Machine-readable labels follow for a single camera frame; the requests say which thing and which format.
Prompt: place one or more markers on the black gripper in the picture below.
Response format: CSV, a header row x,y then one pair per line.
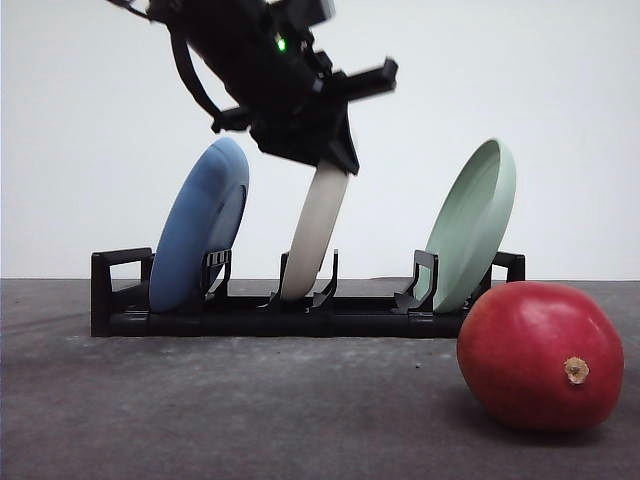
x,y
294,103

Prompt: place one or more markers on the white plate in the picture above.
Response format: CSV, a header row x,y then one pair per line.
x,y
315,232

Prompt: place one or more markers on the red pomegranate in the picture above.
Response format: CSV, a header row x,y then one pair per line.
x,y
539,355

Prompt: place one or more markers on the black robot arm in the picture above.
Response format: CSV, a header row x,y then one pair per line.
x,y
217,32

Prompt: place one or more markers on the blue plate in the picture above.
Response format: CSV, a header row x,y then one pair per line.
x,y
204,217

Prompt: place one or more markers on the green plate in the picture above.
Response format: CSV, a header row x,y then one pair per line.
x,y
471,224

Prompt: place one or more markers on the black dish rack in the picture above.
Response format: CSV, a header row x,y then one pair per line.
x,y
122,305

